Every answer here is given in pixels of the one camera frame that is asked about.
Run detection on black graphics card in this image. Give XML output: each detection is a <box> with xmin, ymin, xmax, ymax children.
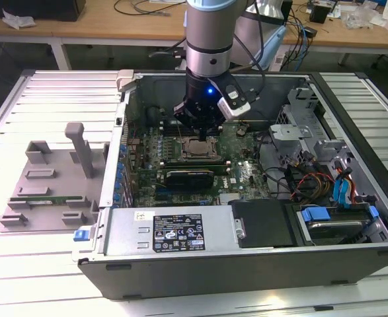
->
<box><xmin>165</xmin><ymin>169</ymin><xmax>215</xmax><ymax>192</ymax></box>

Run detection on blue data wire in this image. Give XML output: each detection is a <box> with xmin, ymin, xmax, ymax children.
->
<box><xmin>332</xmin><ymin>166</ymin><xmax>356</xmax><ymax>209</ymax></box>

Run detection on metal socket cover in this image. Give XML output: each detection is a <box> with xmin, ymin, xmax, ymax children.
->
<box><xmin>179</xmin><ymin>137</ymin><xmax>219</xmax><ymax>162</ymax></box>

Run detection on clear plastic bags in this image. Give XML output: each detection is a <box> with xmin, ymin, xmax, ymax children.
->
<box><xmin>341</xmin><ymin>3</ymin><xmax>385</xmax><ymax>30</ymax></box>

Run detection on blue case latch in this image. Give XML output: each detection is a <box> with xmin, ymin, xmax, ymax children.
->
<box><xmin>72</xmin><ymin>229</ymin><xmax>91</xmax><ymax>242</ymax></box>

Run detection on silver CPU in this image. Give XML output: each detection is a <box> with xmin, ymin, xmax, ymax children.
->
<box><xmin>187</xmin><ymin>142</ymin><xmax>212</xmax><ymax>159</ymax></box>

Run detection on grey parts rack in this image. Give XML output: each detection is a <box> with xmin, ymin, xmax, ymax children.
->
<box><xmin>0</xmin><ymin>121</ymin><xmax>111</xmax><ymax>234</ymax></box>

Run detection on silver board heatsink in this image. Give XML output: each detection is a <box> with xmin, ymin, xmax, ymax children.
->
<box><xmin>218</xmin><ymin>192</ymin><xmax>241</xmax><ymax>205</ymax></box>

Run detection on grey case latch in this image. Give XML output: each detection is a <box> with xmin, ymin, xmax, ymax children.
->
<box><xmin>116</xmin><ymin>68</ymin><xmax>137</xmax><ymax>92</ymax></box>

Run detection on crumpled white plastic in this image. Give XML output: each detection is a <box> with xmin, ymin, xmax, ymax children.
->
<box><xmin>1</xmin><ymin>9</ymin><xmax>36</xmax><ymax>30</ymax></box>

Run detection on coloured power wire bundle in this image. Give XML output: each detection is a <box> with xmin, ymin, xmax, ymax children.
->
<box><xmin>288</xmin><ymin>155</ymin><xmax>335</xmax><ymax>203</ymax></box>

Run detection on silver power supply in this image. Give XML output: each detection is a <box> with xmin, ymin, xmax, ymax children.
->
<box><xmin>102</xmin><ymin>206</ymin><xmax>247</xmax><ymax>258</ymax></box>

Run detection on green RAM stick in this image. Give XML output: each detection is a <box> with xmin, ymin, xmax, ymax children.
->
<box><xmin>10</xmin><ymin>195</ymin><xmax>84</xmax><ymax>203</ymax></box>

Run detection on large black box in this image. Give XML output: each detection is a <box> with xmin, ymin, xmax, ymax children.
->
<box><xmin>0</xmin><ymin>0</ymin><xmax>86</xmax><ymax>22</ymax></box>

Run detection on black plastic shroud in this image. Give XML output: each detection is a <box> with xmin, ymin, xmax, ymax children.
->
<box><xmin>229</xmin><ymin>199</ymin><xmax>297</xmax><ymax>249</ymax></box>

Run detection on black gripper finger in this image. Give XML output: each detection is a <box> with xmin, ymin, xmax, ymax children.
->
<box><xmin>202</xmin><ymin>114</ymin><xmax>226</xmax><ymax>139</ymax></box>
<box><xmin>173</xmin><ymin>98</ymin><xmax>203</xmax><ymax>139</ymax></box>

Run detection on wooden desk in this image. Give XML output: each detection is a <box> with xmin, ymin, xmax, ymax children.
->
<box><xmin>0</xmin><ymin>0</ymin><xmax>388</xmax><ymax>72</ymax></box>

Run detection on black camera cable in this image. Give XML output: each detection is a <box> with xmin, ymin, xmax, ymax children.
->
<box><xmin>228</xmin><ymin>0</ymin><xmax>264</xmax><ymax>74</ymax></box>
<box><xmin>233</xmin><ymin>31</ymin><xmax>268</xmax><ymax>103</ymax></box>

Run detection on green motherboard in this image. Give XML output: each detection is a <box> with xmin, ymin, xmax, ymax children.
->
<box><xmin>124</xmin><ymin>120</ymin><xmax>276</xmax><ymax>209</ymax></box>

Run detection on blue network cable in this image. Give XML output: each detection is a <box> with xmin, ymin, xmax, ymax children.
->
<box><xmin>297</xmin><ymin>15</ymin><xmax>310</xmax><ymax>72</ymax></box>

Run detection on black PC case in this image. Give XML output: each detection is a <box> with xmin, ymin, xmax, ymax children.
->
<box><xmin>71</xmin><ymin>68</ymin><xmax>388</xmax><ymax>302</ymax></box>

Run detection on silver metal drive cage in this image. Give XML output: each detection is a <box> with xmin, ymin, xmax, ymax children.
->
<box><xmin>268</xmin><ymin>84</ymin><xmax>355</xmax><ymax>172</ymax></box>

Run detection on hard disk in blue carrier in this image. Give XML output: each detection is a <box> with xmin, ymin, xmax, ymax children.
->
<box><xmin>295</xmin><ymin>204</ymin><xmax>379</xmax><ymax>248</ymax></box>

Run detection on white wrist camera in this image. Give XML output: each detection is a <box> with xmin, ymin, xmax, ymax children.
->
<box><xmin>216</xmin><ymin>84</ymin><xmax>251</xmax><ymax>122</ymax></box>

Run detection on black tower box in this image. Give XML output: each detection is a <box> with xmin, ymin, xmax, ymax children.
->
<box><xmin>280</xmin><ymin>0</ymin><xmax>294</xmax><ymax>26</ymax></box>

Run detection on CPU socket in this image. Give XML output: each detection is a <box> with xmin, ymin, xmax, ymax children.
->
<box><xmin>176</xmin><ymin>135</ymin><xmax>221</xmax><ymax>164</ymax></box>

